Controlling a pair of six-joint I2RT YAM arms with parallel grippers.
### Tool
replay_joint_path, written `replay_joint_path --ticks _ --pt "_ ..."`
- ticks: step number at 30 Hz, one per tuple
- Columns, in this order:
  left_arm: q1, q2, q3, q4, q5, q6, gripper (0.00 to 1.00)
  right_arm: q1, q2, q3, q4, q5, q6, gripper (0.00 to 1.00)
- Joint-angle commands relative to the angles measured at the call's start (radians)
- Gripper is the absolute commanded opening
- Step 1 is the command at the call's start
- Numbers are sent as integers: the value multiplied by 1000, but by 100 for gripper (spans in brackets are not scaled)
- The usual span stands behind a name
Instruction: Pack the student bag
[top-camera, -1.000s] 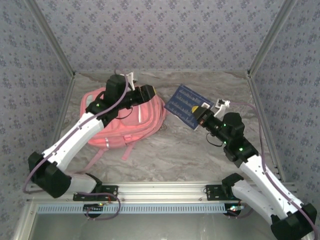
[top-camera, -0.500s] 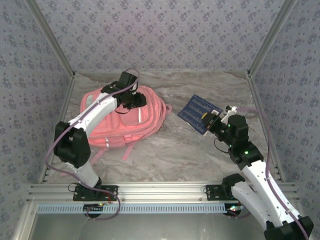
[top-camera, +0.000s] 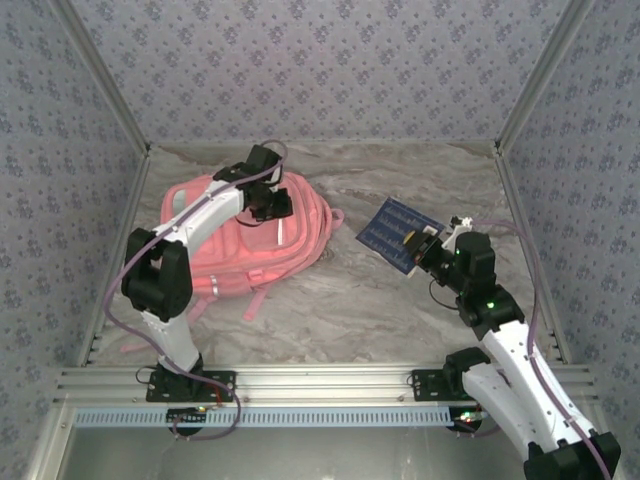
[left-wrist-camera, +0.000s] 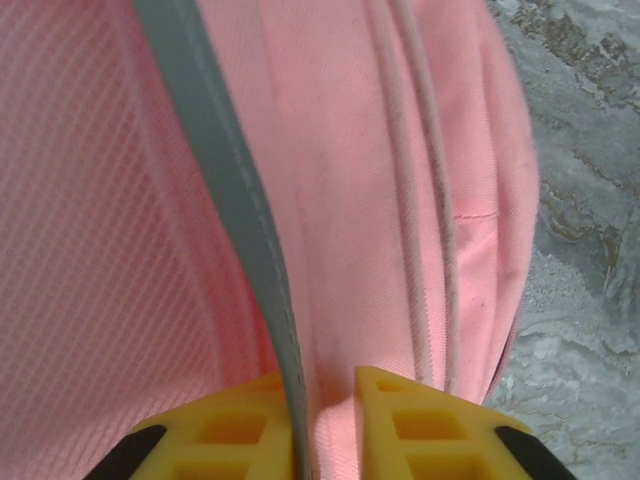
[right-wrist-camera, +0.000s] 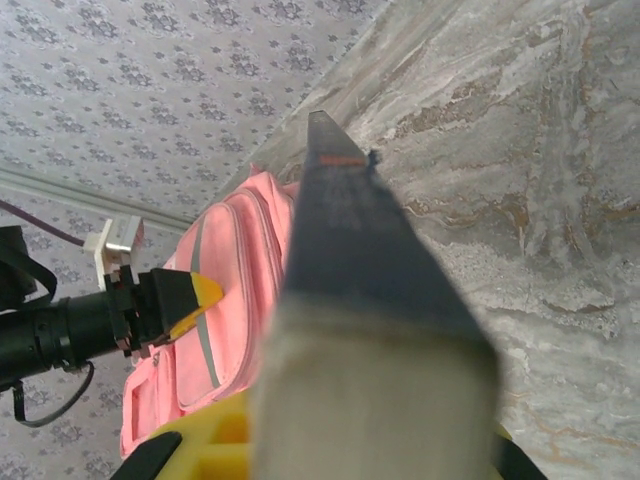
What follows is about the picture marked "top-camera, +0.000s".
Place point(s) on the navy book with QR code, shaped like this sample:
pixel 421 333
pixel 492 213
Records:
pixel 390 230

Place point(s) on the pink backpack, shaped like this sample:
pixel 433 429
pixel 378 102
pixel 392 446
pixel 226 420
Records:
pixel 280 250

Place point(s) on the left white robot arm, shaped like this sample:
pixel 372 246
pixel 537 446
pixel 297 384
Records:
pixel 205 210

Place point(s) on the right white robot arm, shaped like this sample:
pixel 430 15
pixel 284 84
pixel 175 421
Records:
pixel 520 365

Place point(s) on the black controller board with LED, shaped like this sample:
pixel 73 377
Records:
pixel 467 416
pixel 187 416

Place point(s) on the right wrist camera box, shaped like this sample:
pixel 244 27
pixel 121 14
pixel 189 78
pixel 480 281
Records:
pixel 462 224

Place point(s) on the aluminium side rail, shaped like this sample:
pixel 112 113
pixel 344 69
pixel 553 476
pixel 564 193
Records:
pixel 515 200
pixel 131 200

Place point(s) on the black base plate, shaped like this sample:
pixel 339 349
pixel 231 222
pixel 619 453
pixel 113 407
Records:
pixel 425 385
pixel 225 382

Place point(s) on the aluminium mounting rail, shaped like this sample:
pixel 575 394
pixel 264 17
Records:
pixel 320 382

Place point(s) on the aluminium frame post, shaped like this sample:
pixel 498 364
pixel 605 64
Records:
pixel 543 75
pixel 105 75

